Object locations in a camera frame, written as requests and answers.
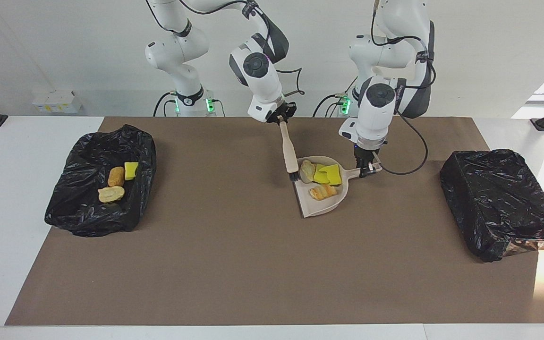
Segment pale beige bread chunk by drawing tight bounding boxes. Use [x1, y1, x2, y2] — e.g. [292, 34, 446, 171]
[299, 160, 317, 184]

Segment beige hand brush black bristles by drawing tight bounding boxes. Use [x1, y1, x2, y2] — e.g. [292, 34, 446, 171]
[278, 116, 300, 182]

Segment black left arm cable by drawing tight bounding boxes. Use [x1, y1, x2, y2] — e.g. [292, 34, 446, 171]
[371, 0, 437, 176]

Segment beige plastic dustpan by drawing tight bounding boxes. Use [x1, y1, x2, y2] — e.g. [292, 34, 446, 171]
[292, 156, 383, 219]

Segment white wall box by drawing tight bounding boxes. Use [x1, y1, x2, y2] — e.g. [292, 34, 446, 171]
[32, 90, 83, 114]

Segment toy croissant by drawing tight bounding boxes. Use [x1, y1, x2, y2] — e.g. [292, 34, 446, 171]
[98, 186, 126, 204]

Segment brown table mat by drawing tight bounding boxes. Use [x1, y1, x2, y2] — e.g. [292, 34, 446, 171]
[5, 117, 544, 326]

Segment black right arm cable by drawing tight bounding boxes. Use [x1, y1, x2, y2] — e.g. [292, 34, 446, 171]
[147, 0, 306, 96]

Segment black left base cables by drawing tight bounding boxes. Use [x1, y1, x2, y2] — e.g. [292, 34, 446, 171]
[312, 76, 360, 118]

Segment beige pastry piece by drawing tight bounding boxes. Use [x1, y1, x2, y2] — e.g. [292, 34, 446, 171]
[309, 183, 338, 201]

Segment black trash bag bin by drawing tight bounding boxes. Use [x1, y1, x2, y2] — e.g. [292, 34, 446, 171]
[44, 124, 157, 238]

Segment black right base cables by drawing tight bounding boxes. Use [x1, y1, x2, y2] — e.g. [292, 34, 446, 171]
[153, 91, 226, 118]

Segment black bag over cardboard box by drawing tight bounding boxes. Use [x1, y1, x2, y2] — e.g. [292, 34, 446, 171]
[439, 149, 544, 263]

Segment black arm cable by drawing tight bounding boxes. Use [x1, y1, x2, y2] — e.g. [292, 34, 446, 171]
[147, 0, 306, 96]
[371, 0, 437, 176]

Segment black base cables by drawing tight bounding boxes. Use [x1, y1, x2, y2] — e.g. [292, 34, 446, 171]
[153, 91, 226, 118]
[312, 76, 360, 118]

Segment orange brown bread roll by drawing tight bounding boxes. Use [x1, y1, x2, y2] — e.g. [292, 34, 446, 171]
[107, 166, 126, 187]

